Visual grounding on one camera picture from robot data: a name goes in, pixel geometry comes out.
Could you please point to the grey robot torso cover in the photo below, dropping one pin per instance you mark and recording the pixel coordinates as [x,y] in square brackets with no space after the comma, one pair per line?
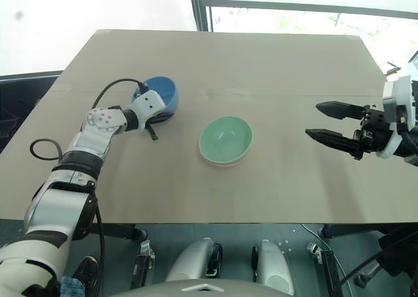
[202,288]

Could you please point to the black table leg bracket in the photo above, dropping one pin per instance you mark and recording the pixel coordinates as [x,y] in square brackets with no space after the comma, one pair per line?
[142,264]
[326,267]

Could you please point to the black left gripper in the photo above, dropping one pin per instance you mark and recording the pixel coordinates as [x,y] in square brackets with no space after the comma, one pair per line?
[162,117]

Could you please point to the blue denim trouser leg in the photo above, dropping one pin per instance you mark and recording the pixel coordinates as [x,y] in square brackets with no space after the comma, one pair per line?
[70,285]

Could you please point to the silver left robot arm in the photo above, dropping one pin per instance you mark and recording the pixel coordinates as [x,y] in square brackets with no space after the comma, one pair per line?
[88,140]

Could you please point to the small white box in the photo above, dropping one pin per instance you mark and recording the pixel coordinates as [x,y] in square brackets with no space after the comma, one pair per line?
[390,68]

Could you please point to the blue bowl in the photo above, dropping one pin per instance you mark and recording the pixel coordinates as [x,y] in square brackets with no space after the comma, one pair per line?
[166,91]

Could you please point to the black stand base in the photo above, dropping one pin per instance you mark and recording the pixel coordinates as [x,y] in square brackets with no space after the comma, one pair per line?
[400,248]

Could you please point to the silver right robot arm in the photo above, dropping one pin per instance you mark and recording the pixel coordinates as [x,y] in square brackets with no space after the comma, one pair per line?
[406,150]

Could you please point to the dark window frame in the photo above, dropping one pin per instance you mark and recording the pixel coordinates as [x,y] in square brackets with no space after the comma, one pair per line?
[200,6]

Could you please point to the silver rounded shell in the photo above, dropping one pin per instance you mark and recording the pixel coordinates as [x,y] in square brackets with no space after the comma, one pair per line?
[192,261]
[272,266]

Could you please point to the green bowl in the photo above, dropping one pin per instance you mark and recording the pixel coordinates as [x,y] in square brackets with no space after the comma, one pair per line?
[225,140]

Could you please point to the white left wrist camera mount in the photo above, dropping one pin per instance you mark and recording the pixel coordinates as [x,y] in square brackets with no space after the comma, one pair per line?
[148,105]

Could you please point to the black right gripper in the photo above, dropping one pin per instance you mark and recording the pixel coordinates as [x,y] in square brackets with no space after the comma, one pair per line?
[372,134]

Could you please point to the black shoe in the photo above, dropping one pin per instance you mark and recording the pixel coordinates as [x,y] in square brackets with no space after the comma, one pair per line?
[86,272]

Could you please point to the pink bowl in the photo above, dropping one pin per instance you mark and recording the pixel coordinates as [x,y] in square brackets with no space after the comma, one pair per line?
[225,166]

